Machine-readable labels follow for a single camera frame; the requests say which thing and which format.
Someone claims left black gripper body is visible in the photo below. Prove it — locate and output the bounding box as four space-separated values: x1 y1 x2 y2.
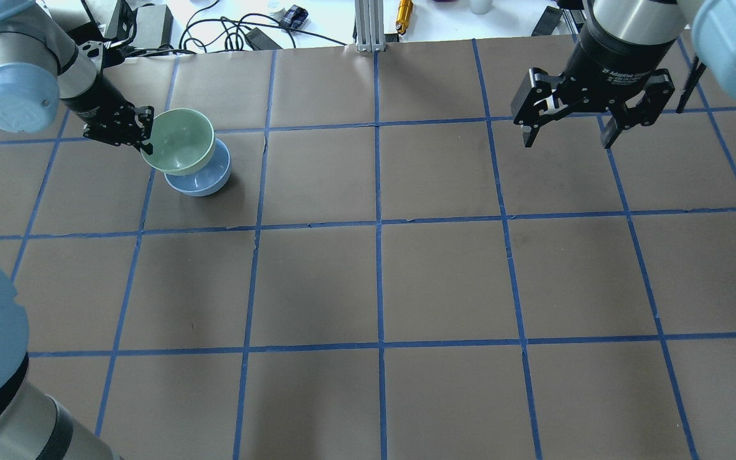
61 73 135 144

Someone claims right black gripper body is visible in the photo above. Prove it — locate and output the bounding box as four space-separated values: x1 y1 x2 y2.
563 22 674 112

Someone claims green bowl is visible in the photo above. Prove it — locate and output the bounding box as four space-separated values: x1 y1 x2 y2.
140 108 216 176

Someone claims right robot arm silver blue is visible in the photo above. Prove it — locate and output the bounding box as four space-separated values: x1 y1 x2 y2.
511 1 736 148

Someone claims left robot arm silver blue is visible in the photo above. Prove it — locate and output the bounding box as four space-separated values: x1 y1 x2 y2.
0 1 154 459

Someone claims blue bowl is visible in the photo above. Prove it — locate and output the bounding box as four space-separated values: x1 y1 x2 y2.
164 139 233 196

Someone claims black power brick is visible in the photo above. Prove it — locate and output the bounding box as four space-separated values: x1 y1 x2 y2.
131 4 173 49

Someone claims yellow brass cylinder tool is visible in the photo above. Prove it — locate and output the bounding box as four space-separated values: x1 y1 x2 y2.
394 0 414 35

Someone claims aluminium frame post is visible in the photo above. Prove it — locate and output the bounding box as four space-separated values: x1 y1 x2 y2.
354 0 387 53

